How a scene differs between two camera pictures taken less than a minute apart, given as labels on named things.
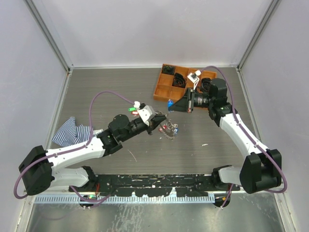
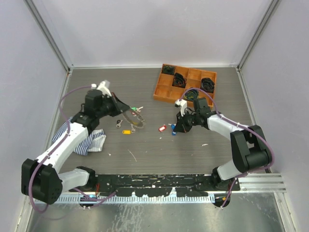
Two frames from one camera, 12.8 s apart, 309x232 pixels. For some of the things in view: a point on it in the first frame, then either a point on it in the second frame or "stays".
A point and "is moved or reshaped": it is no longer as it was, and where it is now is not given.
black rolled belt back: [168, 69] stays
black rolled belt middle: [179, 80] stays
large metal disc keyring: [169, 132] is moved or reshaped
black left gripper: [154, 122] to [119, 107]
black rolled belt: [205, 83] stays
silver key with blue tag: [170, 103] to [173, 125]
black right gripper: [182, 105] to [181, 125]
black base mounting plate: [191, 185] stays
